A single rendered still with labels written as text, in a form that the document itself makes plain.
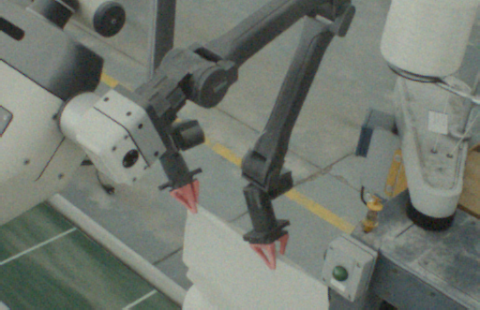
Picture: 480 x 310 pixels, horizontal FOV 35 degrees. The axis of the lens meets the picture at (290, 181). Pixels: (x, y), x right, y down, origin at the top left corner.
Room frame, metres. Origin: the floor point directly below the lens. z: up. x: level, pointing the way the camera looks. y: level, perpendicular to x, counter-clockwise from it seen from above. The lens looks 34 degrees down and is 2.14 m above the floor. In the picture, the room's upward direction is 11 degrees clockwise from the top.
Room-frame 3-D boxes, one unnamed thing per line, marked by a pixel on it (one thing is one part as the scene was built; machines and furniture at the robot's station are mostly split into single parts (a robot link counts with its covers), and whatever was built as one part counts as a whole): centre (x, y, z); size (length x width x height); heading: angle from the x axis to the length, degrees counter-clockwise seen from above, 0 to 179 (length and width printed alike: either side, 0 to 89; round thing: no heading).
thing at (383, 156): (1.46, -0.29, 1.23); 0.28 x 0.07 x 0.16; 56
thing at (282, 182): (1.44, 0.05, 1.17); 0.11 x 0.09 x 0.12; 147
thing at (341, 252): (1.05, -0.13, 1.29); 0.08 x 0.05 x 0.09; 56
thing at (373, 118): (1.58, -0.18, 1.25); 0.10 x 0.08 x 0.12; 171
